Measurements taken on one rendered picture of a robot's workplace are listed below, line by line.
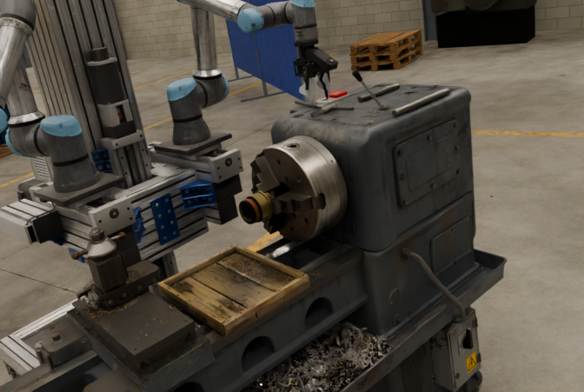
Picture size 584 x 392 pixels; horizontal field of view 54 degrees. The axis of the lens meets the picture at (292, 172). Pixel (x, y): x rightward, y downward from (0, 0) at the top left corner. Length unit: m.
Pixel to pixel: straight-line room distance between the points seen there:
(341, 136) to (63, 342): 0.96
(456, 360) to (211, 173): 1.13
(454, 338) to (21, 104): 1.69
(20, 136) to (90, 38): 0.43
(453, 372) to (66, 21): 1.86
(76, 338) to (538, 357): 1.93
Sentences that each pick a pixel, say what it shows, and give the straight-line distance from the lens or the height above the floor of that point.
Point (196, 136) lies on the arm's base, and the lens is 2.23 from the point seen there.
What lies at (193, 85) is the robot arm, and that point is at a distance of 2.23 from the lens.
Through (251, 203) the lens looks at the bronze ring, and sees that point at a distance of 1.67.
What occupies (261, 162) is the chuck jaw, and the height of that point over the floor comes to 1.19.
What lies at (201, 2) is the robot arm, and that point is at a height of 1.67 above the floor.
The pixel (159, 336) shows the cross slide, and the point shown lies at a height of 0.97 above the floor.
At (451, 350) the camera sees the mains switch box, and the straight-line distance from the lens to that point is 2.24.
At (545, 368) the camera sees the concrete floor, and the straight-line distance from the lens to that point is 2.77.
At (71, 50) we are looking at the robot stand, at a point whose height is 1.58.
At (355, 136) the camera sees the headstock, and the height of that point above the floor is 1.24.
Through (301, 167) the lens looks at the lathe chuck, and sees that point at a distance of 1.66.
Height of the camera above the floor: 1.72
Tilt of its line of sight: 19 degrees down
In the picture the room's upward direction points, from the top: 9 degrees counter-clockwise
